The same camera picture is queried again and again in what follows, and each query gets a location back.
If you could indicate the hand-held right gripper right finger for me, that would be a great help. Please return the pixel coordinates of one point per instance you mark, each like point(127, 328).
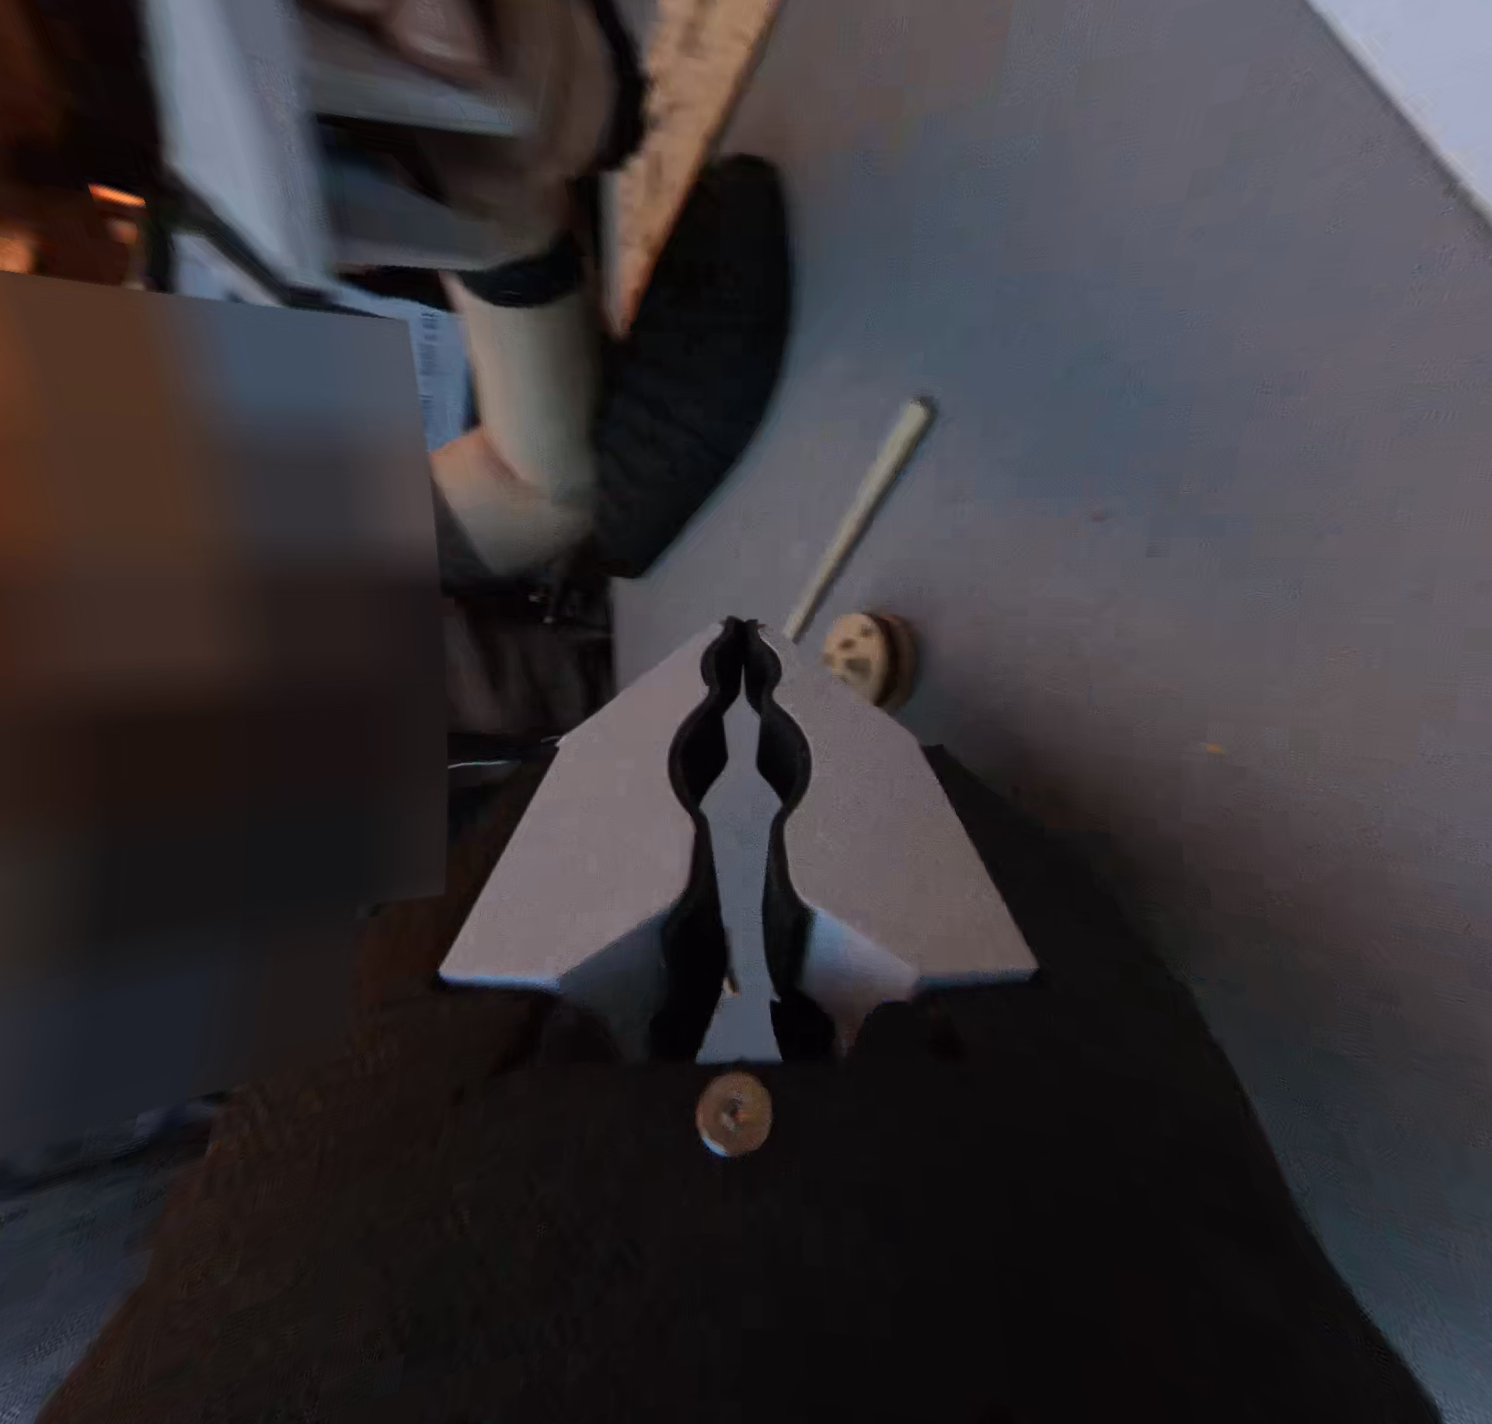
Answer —
point(909, 865)

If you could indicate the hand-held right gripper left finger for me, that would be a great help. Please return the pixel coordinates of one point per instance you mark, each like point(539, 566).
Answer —
point(570, 865)

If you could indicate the round wooden wheel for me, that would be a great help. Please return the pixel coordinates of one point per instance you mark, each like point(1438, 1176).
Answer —
point(863, 655)

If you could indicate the person's left forearm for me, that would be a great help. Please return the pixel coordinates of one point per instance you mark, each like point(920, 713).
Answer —
point(524, 399)

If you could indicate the person's left hand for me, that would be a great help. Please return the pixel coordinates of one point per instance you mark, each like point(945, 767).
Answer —
point(547, 106)

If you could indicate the person's dark shirt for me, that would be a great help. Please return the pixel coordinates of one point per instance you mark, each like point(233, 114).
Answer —
point(524, 655)

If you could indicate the thin wooden stick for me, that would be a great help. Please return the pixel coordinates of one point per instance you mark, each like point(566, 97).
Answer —
point(863, 509)

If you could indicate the plywood parts sheet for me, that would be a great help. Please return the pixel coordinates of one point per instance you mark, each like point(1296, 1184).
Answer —
point(699, 106)

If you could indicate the black wrist rest pad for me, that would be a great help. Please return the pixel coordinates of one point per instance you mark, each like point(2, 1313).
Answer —
point(699, 399)

